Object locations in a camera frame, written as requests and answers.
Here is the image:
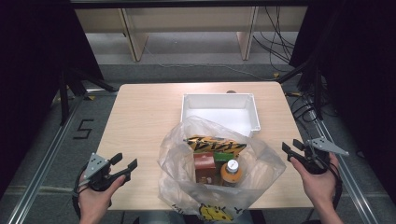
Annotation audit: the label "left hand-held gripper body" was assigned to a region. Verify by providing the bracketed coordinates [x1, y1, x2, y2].
[81, 152, 127, 192]

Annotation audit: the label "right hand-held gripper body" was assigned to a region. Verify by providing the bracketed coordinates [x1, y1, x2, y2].
[298, 137, 350, 175]

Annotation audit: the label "clear plastic bag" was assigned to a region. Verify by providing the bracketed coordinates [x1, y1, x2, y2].
[157, 115, 287, 222]

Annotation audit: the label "orange juice bottle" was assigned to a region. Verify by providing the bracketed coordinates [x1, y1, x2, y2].
[219, 159, 243, 188]

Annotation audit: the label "green snack packet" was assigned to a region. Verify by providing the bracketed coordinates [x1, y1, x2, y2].
[213, 151, 235, 162]

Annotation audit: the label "brown drink carton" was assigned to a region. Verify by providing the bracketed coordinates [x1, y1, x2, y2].
[193, 152, 217, 185]

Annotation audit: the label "black yellow chip bag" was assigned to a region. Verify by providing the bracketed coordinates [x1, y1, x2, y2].
[186, 135, 248, 158]

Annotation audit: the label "white plastic bin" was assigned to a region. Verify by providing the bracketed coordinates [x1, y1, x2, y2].
[180, 92, 262, 138]

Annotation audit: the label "person's right hand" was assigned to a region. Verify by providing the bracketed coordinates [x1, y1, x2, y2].
[289, 153, 341, 207]

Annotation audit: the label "person's left hand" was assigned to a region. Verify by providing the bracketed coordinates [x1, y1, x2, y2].
[78, 172, 127, 218]

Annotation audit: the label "black metal stand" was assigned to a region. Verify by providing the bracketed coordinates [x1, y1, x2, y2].
[58, 66, 119, 126]
[276, 59, 325, 121]

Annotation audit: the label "black curtain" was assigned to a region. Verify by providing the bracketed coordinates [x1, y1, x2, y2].
[289, 0, 396, 195]
[0, 0, 105, 190]

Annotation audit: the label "beige wooden desk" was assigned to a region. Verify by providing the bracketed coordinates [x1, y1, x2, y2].
[69, 0, 312, 63]

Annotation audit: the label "right hand-held gripper cable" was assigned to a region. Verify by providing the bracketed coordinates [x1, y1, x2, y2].
[322, 160, 344, 210]

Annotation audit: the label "hand-held gripper cable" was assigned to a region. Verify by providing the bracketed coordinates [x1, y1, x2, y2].
[71, 163, 89, 219]
[322, 160, 344, 210]

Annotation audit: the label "black floor cables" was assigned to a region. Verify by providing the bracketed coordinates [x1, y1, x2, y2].
[288, 91, 332, 124]

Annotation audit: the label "left hand-held gripper cable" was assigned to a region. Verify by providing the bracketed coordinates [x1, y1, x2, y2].
[71, 163, 89, 219]

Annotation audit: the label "aluminium floor rail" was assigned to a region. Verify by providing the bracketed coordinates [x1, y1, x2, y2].
[307, 118, 380, 224]
[6, 92, 88, 224]

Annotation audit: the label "black hanging cables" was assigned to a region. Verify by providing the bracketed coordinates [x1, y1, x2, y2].
[251, 6, 297, 73]

